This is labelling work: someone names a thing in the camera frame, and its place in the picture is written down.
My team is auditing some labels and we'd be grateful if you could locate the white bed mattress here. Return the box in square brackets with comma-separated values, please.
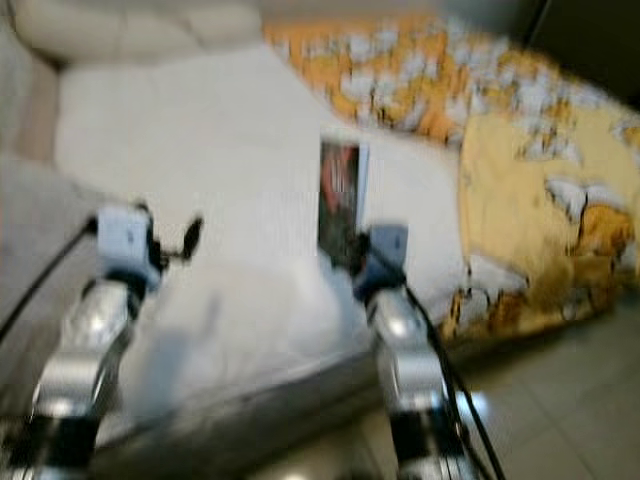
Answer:
[53, 44, 473, 421]

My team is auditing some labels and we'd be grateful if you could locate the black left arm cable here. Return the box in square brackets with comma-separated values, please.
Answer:
[0, 222, 101, 343]

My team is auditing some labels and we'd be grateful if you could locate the beige pillow with dark lettering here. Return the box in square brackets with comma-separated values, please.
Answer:
[0, 0, 61, 161]

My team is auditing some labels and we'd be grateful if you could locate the dark book with red cover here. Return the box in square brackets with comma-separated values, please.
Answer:
[317, 137, 372, 269]

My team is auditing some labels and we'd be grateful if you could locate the cream segmented long pillow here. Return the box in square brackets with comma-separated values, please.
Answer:
[8, 0, 263, 67]

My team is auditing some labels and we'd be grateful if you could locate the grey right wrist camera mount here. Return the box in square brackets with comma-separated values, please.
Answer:
[354, 224, 410, 301]

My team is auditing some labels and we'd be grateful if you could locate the yellow orange cartoon blanket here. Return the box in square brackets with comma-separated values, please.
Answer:
[263, 10, 640, 349]

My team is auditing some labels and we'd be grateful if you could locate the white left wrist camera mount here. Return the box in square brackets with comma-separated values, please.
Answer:
[97, 204, 163, 293]

